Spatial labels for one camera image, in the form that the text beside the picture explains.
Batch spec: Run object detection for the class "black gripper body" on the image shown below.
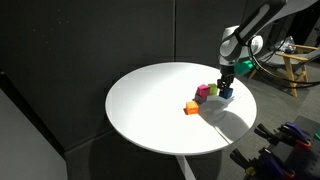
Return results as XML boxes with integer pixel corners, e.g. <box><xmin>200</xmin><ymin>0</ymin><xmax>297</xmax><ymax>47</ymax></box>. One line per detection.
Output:
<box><xmin>217</xmin><ymin>64</ymin><xmax>236</xmax><ymax>85</ymax></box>

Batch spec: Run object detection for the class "lime green cube block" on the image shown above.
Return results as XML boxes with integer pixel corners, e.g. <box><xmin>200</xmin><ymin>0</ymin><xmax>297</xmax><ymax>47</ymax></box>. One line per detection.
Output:
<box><xmin>207</xmin><ymin>82</ymin><xmax>220</xmax><ymax>96</ymax></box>

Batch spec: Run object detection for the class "blue cube block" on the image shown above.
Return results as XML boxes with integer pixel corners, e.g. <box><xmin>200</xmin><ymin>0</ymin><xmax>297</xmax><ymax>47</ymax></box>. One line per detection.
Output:
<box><xmin>218</xmin><ymin>86</ymin><xmax>234</xmax><ymax>100</ymax></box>

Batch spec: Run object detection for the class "magenta cube block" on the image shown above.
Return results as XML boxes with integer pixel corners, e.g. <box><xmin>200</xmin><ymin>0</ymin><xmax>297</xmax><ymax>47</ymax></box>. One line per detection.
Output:
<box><xmin>196</xmin><ymin>84</ymin><xmax>211</xmax><ymax>99</ymax></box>

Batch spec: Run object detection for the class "orange cube block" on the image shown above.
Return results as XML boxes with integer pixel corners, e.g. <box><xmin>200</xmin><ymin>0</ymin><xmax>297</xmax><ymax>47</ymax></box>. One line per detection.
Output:
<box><xmin>184</xmin><ymin>100</ymin><xmax>200</xmax><ymax>116</ymax></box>

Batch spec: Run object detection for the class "grey chair cushion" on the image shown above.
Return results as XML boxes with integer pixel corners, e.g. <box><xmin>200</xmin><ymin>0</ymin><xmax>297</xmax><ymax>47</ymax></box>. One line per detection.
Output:
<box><xmin>259</xmin><ymin>49</ymin><xmax>320</xmax><ymax>73</ymax></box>

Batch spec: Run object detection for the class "clear plastic bag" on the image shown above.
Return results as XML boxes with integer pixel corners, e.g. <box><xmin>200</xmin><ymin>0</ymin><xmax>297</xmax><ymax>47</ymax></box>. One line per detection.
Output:
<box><xmin>270</xmin><ymin>35</ymin><xmax>297</xmax><ymax>54</ymax></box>

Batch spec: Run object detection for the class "black spring clamp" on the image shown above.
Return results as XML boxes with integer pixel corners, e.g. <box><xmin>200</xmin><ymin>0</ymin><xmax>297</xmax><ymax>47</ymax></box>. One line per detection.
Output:
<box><xmin>229</xmin><ymin>147</ymin><xmax>264</xmax><ymax>176</ymax></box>

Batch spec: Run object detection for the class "purple clamp with orange tip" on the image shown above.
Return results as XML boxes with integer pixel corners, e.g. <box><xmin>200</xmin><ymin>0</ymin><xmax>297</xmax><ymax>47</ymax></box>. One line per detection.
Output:
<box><xmin>279</xmin><ymin>121</ymin><xmax>313</xmax><ymax>149</ymax></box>

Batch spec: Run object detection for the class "purple clamp with red tip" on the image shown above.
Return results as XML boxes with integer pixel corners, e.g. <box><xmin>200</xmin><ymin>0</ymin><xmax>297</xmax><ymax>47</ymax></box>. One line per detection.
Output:
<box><xmin>257</xmin><ymin>148</ymin><xmax>297</xmax><ymax>180</ymax></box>

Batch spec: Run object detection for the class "perforated pegboard cart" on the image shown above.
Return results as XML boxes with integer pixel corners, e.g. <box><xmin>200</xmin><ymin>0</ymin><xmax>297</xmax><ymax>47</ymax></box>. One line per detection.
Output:
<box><xmin>266</xmin><ymin>115</ymin><xmax>320</xmax><ymax>180</ymax></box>

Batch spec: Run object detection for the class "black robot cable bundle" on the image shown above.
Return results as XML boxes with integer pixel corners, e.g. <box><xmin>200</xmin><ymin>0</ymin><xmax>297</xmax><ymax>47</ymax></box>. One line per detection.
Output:
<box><xmin>248</xmin><ymin>21</ymin><xmax>320</xmax><ymax>90</ymax></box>

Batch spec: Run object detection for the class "wooden armchair frame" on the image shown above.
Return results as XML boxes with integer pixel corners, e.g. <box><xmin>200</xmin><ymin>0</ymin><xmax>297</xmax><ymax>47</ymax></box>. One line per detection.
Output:
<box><xmin>248</xmin><ymin>42</ymin><xmax>320</xmax><ymax>99</ymax></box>

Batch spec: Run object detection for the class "white table pedestal leg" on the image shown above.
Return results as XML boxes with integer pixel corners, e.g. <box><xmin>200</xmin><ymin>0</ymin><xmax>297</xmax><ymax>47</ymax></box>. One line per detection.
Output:
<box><xmin>175</xmin><ymin>154</ymin><xmax>198</xmax><ymax>180</ymax></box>

